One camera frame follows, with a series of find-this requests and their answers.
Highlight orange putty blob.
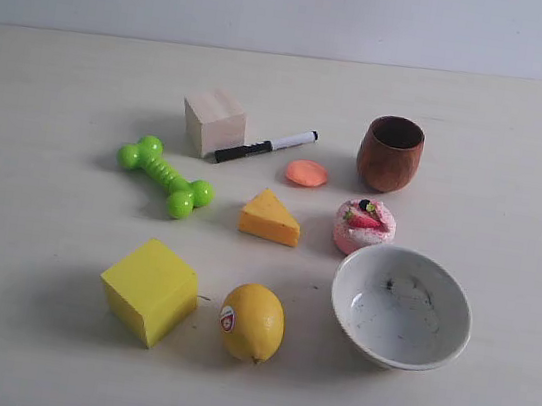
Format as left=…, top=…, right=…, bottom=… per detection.
left=284, top=159, right=329, bottom=188

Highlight yellow cheese wedge toy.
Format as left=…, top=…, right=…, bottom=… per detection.
left=238, top=188, right=301, bottom=248

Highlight black and white marker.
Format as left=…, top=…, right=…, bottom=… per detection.
left=213, top=130, right=319, bottom=163

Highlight green toy dog bone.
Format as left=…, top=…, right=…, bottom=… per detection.
left=117, top=135, right=215, bottom=219

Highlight pink strawberry cake toy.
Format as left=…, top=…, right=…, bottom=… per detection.
left=332, top=198, right=397, bottom=254

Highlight light wooden cube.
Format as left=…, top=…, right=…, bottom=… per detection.
left=184, top=88, right=247, bottom=158

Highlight yellow lemon with sticker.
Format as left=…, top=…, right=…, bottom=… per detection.
left=219, top=283, right=285, bottom=364

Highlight brown wooden cup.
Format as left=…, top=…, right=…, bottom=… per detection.
left=356, top=115, right=425, bottom=194

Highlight yellow foam block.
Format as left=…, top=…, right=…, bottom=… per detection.
left=100, top=239, right=198, bottom=348

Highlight white ceramic bowl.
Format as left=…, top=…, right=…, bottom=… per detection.
left=331, top=244, right=473, bottom=372

